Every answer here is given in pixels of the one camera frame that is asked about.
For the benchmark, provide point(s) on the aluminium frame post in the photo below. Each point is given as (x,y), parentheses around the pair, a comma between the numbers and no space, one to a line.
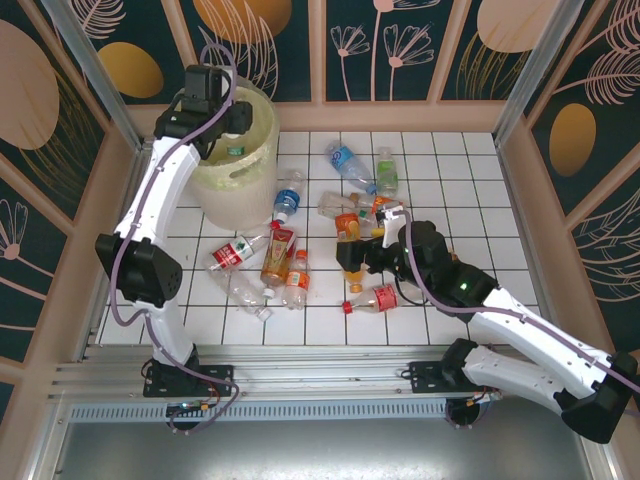
(93,65)
(534,65)

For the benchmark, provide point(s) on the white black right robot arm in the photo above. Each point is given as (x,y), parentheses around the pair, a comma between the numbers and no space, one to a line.
(530,330)

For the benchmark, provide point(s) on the clear bottle amber tea residue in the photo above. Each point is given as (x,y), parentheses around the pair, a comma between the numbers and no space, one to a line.
(335,202)

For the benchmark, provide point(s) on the clear bottle red label red cap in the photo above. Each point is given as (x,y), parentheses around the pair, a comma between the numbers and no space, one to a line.
(385,297)

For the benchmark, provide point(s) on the bottle with red gold label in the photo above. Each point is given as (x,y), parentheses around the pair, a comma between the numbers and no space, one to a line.
(277,257)

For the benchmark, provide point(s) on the clear bottle light blue label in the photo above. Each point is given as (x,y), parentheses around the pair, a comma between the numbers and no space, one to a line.
(345,161)

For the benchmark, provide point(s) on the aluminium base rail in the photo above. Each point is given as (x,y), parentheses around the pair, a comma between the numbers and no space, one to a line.
(320,370)

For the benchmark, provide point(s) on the orange juice bottle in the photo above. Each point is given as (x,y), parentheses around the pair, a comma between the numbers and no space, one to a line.
(347,225)

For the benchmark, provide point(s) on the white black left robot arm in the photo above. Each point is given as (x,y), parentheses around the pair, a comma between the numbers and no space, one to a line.
(160,200)

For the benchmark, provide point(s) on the small bottle orange red label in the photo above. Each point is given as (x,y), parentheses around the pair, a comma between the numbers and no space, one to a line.
(387,201)

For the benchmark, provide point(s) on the clear bottle green white label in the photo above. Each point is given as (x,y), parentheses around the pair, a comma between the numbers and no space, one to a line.
(387,172)

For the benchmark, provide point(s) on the clear bottle red green label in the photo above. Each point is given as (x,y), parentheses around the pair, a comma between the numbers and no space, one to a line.
(230,256)

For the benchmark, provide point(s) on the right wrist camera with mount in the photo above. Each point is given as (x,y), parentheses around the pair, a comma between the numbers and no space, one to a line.
(390,230)

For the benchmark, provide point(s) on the clear unlabelled plastic bottle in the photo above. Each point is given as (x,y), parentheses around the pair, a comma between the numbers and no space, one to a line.
(240,290)

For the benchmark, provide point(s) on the grey metal sheet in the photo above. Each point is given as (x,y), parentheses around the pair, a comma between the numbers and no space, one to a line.
(320,450)

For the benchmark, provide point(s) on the clear bottle dark blue label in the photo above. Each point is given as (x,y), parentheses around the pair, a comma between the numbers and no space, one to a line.
(288,199)

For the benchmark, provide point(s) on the white ribbed plastic bin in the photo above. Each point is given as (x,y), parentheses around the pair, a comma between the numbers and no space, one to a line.
(240,200)

